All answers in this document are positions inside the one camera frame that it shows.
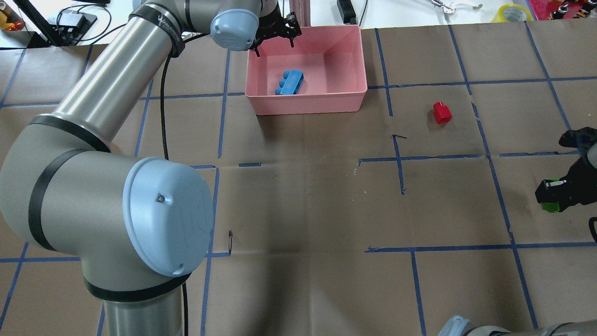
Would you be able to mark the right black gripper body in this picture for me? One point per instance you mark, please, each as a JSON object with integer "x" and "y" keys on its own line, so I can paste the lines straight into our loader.
{"x": 579, "y": 189}

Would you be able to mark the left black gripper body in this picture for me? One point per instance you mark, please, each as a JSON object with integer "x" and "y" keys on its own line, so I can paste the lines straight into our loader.
{"x": 272, "y": 27}

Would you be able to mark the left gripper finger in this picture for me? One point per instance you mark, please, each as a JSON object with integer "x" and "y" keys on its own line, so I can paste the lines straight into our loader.
{"x": 292, "y": 28}
{"x": 255, "y": 49}

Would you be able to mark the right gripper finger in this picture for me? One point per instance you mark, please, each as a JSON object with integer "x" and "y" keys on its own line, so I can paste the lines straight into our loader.
{"x": 561, "y": 193}

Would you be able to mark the green toy block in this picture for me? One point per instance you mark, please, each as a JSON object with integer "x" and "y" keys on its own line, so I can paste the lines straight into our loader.
{"x": 546, "y": 195}

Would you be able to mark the blue toy block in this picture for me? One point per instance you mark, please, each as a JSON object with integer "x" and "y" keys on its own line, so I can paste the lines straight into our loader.
{"x": 290, "y": 83}

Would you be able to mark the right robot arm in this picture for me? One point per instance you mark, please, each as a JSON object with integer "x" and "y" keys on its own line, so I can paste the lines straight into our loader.
{"x": 459, "y": 326}

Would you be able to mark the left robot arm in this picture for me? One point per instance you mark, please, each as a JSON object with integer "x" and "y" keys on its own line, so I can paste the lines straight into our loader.
{"x": 139, "y": 226}

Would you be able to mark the pink plastic box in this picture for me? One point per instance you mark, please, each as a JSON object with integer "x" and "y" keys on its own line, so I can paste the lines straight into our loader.
{"x": 332, "y": 61}

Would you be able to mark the black power adapter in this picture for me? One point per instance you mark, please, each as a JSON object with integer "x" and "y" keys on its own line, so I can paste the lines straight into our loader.
{"x": 347, "y": 12}

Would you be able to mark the red toy block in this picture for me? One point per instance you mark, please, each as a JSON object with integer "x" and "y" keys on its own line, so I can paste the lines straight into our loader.
{"x": 441, "y": 113}

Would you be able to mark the red parts tray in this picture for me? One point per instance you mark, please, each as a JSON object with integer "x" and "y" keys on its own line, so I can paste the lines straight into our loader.
{"x": 546, "y": 10}

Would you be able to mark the yellow tape roll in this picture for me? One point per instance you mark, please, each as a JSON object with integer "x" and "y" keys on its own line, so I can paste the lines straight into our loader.
{"x": 512, "y": 13}

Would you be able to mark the aluminium frame post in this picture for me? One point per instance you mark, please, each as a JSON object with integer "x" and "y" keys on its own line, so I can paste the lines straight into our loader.
{"x": 302, "y": 10}

